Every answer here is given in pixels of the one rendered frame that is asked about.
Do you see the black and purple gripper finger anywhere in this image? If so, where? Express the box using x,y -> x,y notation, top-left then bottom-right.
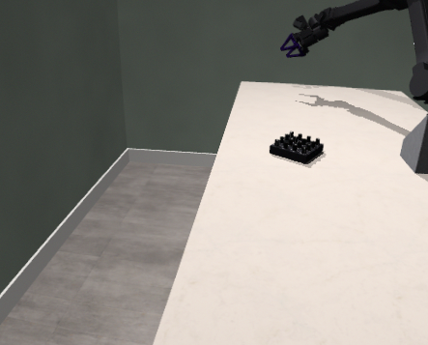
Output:
280,33 -> 299,51
286,43 -> 305,58

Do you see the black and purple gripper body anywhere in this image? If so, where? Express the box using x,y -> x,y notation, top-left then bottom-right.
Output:
292,33 -> 318,55

